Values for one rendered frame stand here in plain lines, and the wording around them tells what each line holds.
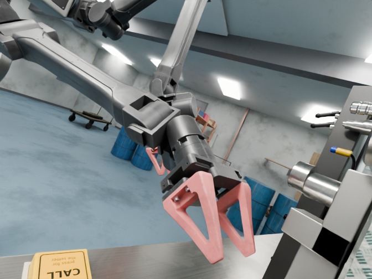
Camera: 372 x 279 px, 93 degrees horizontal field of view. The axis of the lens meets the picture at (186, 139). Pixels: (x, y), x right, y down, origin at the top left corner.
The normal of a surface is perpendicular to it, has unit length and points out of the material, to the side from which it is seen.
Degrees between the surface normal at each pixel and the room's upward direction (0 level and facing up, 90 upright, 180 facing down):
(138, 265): 0
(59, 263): 0
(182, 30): 90
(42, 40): 49
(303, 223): 90
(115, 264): 0
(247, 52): 90
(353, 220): 90
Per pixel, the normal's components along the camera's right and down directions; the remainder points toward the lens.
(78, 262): 0.41, -0.91
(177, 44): -0.30, -0.11
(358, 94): -0.72, -0.30
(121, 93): 0.19, -0.61
